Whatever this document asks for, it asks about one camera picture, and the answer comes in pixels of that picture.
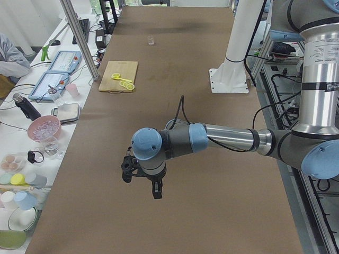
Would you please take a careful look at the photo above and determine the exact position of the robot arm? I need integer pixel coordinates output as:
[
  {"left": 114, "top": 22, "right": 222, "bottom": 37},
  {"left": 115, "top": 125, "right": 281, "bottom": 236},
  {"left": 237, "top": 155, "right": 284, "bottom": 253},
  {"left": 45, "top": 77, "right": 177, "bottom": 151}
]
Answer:
[{"left": 121, "top": 1, "right": 338, "bottom": 199}]

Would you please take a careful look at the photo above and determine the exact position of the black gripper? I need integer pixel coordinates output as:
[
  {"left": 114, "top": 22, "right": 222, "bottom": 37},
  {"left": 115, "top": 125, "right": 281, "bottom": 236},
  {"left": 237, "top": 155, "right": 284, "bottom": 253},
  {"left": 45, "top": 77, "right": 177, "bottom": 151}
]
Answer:
[{"left": 138, "top": 160, "right": 166, "bottom": 199}]

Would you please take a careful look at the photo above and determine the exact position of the near teach pendant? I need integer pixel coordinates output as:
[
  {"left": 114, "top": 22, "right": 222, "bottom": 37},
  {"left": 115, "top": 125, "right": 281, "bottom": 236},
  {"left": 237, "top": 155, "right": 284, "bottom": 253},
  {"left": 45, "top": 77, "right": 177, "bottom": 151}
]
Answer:
[{"left": 28, "top": 71, "right": 69, "bottom": 101}]

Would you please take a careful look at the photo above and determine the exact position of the green plate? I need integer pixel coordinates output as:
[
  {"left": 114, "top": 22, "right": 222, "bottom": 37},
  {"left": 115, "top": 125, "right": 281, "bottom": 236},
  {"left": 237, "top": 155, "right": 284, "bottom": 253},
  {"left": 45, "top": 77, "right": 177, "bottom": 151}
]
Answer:
[{"left": 1, "top": 230, "right": 26, "bottom": 250}]

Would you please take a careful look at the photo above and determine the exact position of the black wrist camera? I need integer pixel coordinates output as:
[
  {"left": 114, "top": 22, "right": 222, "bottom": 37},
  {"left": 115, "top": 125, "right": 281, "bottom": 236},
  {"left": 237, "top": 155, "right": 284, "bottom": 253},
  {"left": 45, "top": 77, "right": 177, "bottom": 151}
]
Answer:
[{"left": 121, "top": 156, "right": 138, "bottom": 183}]

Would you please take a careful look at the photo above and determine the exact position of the green clamp tool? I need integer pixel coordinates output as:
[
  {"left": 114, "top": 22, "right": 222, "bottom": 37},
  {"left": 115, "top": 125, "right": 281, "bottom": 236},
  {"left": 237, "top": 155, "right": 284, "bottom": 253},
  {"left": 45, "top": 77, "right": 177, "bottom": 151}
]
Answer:
[{"left": 41, "top": 39, "right": 60, "bottom": 61}]

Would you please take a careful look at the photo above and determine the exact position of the egg carton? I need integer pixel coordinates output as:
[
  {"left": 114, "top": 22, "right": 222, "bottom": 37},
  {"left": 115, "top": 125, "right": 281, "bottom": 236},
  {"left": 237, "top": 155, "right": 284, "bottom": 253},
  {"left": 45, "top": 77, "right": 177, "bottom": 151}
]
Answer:
[{"left": 1, "top": 154, "right": 26, "bottom": 173}]

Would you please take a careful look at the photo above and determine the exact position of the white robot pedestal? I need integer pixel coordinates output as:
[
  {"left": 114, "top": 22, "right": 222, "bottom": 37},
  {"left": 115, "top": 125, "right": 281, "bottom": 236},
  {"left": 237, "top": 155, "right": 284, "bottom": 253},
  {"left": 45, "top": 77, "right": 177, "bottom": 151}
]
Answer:
[{"left": 209, "top": 0, "right": 266, "bottom": 94}]

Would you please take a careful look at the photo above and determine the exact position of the black keyboard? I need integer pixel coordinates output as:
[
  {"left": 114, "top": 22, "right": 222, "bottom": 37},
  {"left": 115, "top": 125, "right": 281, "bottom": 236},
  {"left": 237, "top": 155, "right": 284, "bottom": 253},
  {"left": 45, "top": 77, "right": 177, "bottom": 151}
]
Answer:
[{"left": 78, "top": 19, "right": 90, "bottom": 43}]

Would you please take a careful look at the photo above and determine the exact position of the person in grey jacket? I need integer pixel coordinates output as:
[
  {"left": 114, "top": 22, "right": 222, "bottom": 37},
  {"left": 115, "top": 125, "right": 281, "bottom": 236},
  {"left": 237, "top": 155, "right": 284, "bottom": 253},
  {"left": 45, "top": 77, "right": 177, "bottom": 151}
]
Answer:
[{"left": 1, "top": 33, "right": 30, "bottom": 84}]

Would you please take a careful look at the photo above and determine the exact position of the silver kitchen scale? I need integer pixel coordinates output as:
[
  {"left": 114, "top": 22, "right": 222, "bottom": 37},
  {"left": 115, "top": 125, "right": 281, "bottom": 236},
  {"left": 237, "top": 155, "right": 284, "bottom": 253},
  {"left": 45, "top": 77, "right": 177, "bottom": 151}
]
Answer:
[{"left": 51, "top": 103, "right": 81, "bottom": 124}]

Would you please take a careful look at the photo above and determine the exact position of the aluminium frame post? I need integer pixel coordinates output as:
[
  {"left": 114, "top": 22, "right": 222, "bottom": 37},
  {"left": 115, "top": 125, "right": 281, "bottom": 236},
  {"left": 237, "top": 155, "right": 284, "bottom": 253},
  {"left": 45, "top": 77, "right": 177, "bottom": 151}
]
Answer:
[{"left": 60, "top": 0, "right": 99, "bottom": 81}]

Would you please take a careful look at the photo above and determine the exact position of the pink bowl of ice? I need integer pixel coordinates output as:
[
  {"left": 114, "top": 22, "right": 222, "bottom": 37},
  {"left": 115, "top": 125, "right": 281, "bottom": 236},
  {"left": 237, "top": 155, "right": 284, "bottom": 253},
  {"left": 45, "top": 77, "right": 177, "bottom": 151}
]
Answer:
[{"left": 27, "top": 115, "right": 61, "bottom": 142}]

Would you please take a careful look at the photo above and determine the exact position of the clear wine glass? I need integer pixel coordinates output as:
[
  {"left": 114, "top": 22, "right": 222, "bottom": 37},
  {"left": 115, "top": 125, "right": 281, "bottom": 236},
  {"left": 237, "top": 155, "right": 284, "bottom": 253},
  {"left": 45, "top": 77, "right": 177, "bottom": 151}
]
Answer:
[{"left": 40, "top": 136, "right": 59, "bottom": 157}]

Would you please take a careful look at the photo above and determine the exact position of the clear shot glass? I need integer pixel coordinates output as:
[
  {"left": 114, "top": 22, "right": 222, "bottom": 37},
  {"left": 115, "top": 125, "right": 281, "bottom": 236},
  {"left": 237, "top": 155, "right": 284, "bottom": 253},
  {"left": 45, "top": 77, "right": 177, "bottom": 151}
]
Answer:
[{"left": 148, "top": 35, "right": 155, "bottom": 46}]

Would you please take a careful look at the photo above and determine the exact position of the wooden cutting board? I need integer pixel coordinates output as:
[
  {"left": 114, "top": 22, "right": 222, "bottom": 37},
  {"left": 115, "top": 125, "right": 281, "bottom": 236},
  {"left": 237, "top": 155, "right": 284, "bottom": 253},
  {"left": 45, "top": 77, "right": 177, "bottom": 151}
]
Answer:
[{"left": 99, "top": 61, "right": 138, "bottom": 94}]

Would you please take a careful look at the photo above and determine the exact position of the pink plastic cup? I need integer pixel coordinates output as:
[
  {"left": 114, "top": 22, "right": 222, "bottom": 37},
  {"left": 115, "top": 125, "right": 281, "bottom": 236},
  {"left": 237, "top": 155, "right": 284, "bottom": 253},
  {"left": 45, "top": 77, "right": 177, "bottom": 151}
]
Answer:
[{"left": 65, "top": 83, "right": 79, "bottom": 98}]

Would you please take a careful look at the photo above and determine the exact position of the yellow cup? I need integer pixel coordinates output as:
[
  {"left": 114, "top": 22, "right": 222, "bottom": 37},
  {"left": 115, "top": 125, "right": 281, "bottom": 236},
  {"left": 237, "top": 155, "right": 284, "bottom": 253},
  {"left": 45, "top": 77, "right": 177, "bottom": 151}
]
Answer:
[{"left": 10, "top": 173, "right": 27, "bottom": 186}]

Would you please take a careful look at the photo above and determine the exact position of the grey cup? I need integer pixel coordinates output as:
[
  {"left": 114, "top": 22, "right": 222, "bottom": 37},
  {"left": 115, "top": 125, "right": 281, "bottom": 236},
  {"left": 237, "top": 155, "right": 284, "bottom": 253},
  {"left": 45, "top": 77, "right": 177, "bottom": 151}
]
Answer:
[{"left": 25, "top": 172, "right": 47, "bottom": 188}]

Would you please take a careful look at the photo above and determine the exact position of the black thermos bottle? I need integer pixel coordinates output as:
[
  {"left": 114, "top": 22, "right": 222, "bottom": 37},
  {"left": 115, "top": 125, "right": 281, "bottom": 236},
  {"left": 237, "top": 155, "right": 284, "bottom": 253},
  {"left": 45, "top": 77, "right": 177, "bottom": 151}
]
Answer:
[{"left": 12, "top": 93, "right": 41, "bottom": 121}]

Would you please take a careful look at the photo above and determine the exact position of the light blue cup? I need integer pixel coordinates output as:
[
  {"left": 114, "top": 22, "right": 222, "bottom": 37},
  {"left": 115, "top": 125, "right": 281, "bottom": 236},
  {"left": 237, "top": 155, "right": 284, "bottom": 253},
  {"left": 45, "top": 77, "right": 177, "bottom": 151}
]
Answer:
[{"left": 14, "top": 191, "right": 38, "bottom": 210}]

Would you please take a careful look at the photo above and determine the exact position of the teach pendant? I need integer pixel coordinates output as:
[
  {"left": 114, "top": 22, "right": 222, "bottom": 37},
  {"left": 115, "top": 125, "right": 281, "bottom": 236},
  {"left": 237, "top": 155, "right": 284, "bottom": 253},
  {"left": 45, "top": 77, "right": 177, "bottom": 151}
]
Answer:
[
  {"left": 28, "top": 71, "right": 69, "bottom": 101},
  {"left": 48, "top": 51, "right": 82, "bottom": 74}
]

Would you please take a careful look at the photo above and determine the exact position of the far teach pendant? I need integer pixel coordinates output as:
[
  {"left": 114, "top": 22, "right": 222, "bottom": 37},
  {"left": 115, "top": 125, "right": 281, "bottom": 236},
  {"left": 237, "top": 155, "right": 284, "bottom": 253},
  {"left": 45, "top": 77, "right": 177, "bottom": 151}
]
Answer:
[{"left": 48, "top": 51, "right": 82, "bottom": 74}]

